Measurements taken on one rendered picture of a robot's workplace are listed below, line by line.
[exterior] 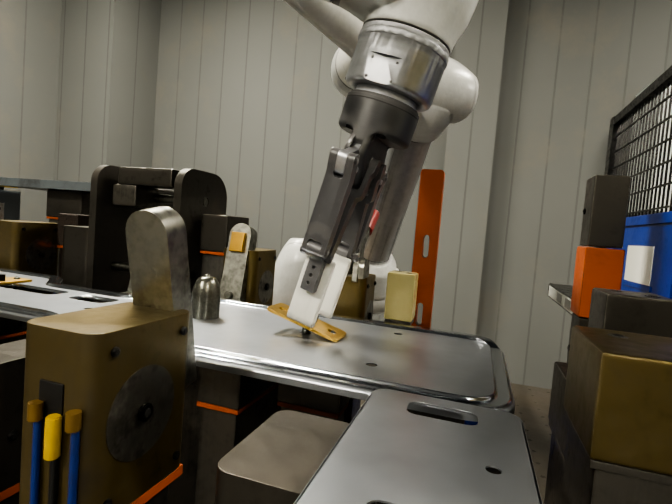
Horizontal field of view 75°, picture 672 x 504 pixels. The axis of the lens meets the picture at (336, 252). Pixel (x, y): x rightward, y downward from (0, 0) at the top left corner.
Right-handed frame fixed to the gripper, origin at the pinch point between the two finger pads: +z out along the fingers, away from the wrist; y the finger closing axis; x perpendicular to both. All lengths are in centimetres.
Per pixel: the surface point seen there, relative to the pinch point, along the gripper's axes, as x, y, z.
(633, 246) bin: 30.7, -21.6, -15.9
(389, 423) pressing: 12.5, 17.7, 1.4
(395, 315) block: 7.1, -10.7, 1.9
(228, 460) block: 5.4, 22.5, 5.4
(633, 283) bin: 31.9, -19.9, -11.5
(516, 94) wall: -2, -272, -104
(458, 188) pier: -14, -256, -34
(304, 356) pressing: 3.3, 8.1, 4.0
